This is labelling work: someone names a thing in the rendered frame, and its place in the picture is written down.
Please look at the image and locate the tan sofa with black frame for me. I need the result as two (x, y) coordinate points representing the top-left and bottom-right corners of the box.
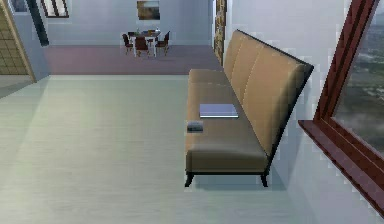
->
(184, 29), (315, 188)

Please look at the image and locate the tan wooden panelled door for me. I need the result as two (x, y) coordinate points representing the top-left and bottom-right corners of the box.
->
(0, 0), (37, 84)

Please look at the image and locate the white dining table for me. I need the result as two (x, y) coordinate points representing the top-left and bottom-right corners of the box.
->
(129, 30), (162, 58)

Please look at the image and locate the dark red dining chair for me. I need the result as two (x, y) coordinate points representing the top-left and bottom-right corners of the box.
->
(134, 35), (150, 58)
(121, 33), (134, 56)
(155, 30), (171, 57)

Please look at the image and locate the brown framed wall picture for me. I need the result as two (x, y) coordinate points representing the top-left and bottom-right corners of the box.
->
(136, 0), (161, 21)

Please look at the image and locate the dark framed window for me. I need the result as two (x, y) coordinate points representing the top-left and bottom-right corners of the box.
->
(40, 0), (70, 19)

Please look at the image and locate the small dark grey box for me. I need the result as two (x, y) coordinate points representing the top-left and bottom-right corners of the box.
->
(186, 120), (205, 134)

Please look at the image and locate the red-brown framed window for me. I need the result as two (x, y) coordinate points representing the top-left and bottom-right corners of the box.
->
(297, 0), (384, 218)

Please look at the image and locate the grey closed laptop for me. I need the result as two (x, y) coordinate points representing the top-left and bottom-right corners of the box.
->
(199, 103), (240, 119)

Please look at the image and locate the tall patterned brown wall panel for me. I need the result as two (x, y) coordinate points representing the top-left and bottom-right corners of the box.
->
(213, 0), (228, 66)

